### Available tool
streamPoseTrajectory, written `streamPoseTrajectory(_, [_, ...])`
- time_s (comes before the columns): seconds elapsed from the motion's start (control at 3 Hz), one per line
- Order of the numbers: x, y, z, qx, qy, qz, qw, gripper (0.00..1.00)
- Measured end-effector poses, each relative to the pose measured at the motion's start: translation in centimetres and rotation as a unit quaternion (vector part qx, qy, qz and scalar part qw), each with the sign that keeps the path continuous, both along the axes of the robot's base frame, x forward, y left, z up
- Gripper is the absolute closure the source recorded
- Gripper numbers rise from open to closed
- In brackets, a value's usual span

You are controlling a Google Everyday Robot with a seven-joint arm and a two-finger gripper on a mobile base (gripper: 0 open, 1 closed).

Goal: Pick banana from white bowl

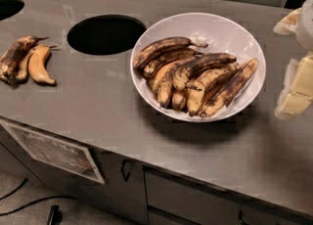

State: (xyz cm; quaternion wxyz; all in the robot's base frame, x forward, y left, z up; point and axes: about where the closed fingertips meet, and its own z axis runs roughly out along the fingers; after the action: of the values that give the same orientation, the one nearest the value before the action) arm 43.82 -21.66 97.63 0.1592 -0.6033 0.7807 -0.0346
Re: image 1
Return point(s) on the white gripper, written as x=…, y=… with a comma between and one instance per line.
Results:
x=306, y=23

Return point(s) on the yellow brown banana bowl middle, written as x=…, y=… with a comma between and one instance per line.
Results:
x=206, y=84

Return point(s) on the framed landfill sign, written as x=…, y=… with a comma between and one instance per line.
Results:
x=56, y=152

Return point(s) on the dark banana on counter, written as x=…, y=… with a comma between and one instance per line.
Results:
x=12, y=58

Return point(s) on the brown banana bowl left front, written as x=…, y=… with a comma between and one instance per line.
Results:
x=165, y=89

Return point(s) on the black cabinet handle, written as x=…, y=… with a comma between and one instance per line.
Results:
x=125, y=174

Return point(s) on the yellow banana in bowl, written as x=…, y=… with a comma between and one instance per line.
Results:
x=160, y=75

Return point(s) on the black object on floor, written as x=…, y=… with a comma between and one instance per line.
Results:
x=55, y=216

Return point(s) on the middle brown banana on counter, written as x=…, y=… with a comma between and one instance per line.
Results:
x=21, y=75

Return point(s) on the white bowl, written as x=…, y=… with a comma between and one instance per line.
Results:
x=221, y=35

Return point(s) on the top dark spotted banana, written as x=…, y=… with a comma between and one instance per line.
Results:
x=166, y=44

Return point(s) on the short banana bowl front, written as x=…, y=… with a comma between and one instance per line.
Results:
x=179, y=99

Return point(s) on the long spotted banana bowl right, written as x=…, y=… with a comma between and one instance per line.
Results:
x=230, y=89

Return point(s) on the grey drawer front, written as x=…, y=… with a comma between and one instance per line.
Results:
x=175, y=201

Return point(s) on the yellow banana on counter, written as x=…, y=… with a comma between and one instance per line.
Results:
x=37, y=65

